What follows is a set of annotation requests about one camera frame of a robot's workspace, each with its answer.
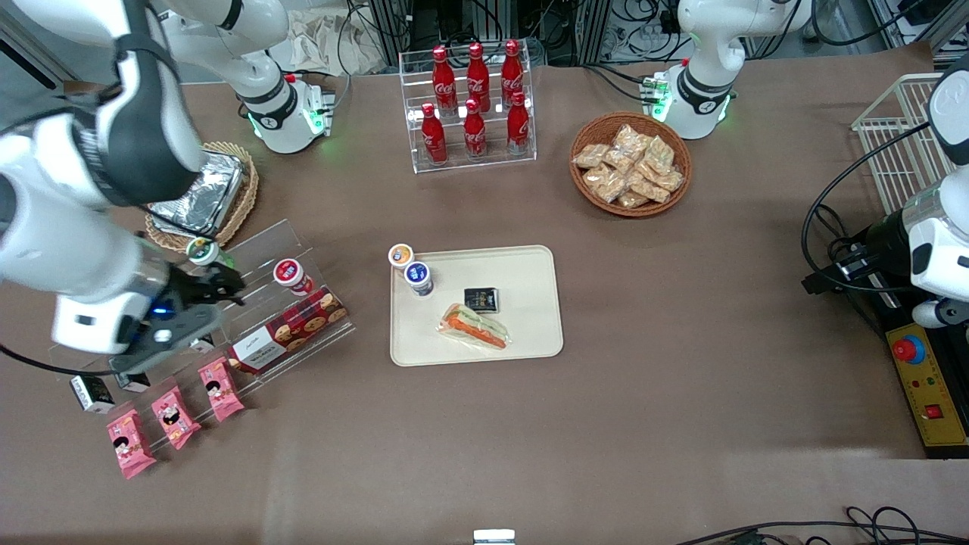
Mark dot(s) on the foil container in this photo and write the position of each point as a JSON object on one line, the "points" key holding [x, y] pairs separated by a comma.
{"points": [[212, 193]]}

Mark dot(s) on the crumpled beige cloth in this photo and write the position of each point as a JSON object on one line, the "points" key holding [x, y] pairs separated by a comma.
{"points": [[318, 45]]}

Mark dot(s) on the yellow black control box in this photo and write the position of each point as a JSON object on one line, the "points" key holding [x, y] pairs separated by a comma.
{"points": [[935, 386]]}

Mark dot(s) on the blue lid cup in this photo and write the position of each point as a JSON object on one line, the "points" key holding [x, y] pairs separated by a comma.
{"points": [[418, 276]]}

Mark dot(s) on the red cola bottle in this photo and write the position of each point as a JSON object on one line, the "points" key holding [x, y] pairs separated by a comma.
{"points": [[475, 133], [512, 73], [443, 82], [518, 126], [478, 77], [434, 138]]}

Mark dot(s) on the pink snack pack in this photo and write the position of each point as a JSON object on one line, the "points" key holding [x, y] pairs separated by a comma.
{"points": [[220, 389], [176, 417], [130, 443]]}

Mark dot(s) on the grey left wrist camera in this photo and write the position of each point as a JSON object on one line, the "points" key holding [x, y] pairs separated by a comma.
{"points": [[939, 312]]}

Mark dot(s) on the green lid cup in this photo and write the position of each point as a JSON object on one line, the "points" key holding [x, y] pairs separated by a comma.
{"points": [[203, 250]]}

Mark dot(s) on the clear acrylic stepped shelf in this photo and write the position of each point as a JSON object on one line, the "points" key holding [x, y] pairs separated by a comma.
{"points": [[257, 250]]}

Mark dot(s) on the clear acrylic bottle rack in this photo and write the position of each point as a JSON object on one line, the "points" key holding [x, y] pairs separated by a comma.
{"points": [[522, 155]]}

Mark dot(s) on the beige plastic tray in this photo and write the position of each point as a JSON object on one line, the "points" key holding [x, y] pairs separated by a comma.
{"points": [[530, 303]]}

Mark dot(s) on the metal equipment rack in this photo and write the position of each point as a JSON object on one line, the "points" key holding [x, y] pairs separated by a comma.
{"points": [[454, 23]]}

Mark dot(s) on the clear wrapped cracker pack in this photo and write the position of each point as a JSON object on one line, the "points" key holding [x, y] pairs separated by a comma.
{"points": [[629, 140], [633, 199], [649, 188], [668, 180], [606, 185], [590, 156], [659, 154], [618, 161]]}

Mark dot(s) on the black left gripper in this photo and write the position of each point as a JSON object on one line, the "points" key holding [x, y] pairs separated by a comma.
{"points": [[883, 244]]}

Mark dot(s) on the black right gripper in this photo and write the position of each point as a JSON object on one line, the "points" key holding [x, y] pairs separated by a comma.
{"points": [[187, 290]]}

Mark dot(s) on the triangular sandwich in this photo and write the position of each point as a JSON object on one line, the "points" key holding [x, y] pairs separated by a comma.
{"points": [[475, 327]]}

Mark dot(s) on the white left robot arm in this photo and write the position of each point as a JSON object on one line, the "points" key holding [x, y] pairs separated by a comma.
{"points": [[704, 45]]}

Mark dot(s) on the small black white box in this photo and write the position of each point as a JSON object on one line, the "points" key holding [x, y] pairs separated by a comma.
{"points": [[135, 382], [91, 393]]}

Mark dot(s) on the small black box gold print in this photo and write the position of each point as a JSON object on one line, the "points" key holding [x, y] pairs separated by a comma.
{"points": [[481, 298]]}

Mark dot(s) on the orange lid cup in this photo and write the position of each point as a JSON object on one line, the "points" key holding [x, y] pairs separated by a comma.
{"points": [[400, 255]]}

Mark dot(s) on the round brown wicker basket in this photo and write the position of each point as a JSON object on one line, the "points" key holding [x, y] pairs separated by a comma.
{"points": [[590, 129]]}

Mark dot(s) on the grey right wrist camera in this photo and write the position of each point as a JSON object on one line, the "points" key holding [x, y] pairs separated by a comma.
{"points": [[170, 341]]}

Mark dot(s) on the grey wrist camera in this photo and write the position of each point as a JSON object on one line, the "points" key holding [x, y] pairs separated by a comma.
{"points": [[170, 341], [939, 312]]}

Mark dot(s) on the small white device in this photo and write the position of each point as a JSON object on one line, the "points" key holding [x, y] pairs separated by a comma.
{"points": [[493, 537]]}

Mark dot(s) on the red lid cup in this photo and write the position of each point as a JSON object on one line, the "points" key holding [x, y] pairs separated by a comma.
{"points": [[289, 272]]}

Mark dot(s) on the foil containers in basket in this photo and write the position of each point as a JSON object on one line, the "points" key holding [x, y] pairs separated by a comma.
{"points": [[248, 189]]}

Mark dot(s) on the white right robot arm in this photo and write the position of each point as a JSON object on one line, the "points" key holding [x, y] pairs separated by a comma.
{"points": [[60, 242]]}

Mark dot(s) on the red cookie box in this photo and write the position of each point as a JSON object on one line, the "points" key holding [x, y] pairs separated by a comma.
{"points": [[291, 327]]}

